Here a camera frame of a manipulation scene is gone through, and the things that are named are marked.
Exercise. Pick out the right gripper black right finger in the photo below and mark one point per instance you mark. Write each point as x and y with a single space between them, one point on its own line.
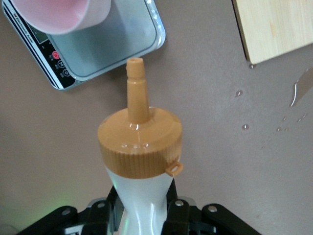
185 215

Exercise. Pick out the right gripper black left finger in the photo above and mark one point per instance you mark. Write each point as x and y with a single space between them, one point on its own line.
97 215

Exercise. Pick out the clear sauce bottle orange cap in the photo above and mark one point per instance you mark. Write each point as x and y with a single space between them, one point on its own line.
140 142

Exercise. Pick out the pink plastic cup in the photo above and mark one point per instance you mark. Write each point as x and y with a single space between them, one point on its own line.
56 14

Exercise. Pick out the silver digital kitchen scale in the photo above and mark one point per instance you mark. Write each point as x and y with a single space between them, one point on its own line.
105 46

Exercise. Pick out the clear water puddle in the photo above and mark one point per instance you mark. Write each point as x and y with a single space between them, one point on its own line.
297 88

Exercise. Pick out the wooden cutting board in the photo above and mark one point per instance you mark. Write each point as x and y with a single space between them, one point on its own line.
276 27

